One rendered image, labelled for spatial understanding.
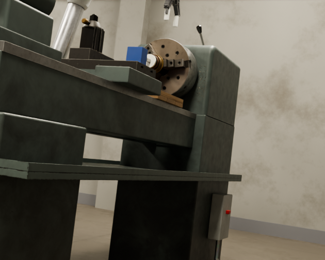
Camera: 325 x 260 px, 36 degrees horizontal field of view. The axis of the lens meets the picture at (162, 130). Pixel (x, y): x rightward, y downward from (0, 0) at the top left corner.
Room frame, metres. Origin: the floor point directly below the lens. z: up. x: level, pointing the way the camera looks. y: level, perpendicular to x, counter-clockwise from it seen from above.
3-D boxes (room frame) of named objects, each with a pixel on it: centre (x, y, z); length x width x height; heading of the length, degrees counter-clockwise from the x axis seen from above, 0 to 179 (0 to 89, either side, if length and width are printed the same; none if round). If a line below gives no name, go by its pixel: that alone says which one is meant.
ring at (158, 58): (2.48, 0.08, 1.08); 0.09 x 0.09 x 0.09; 66
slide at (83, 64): (2.05, 0.29, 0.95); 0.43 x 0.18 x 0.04; 66
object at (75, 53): (2.10, 0.34, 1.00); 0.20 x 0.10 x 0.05; 156
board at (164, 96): (2.35, 0.14, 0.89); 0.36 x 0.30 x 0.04; 66
